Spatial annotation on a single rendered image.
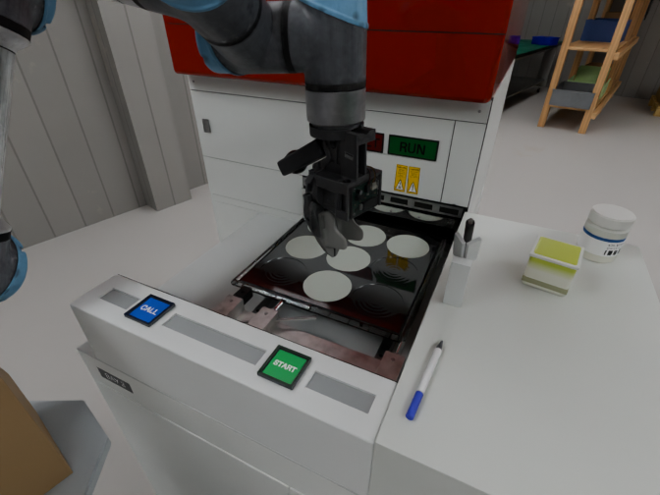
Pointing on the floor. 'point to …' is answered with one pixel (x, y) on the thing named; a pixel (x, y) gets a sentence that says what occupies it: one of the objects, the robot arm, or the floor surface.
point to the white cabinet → (196, 446)
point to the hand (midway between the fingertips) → (330, 247)
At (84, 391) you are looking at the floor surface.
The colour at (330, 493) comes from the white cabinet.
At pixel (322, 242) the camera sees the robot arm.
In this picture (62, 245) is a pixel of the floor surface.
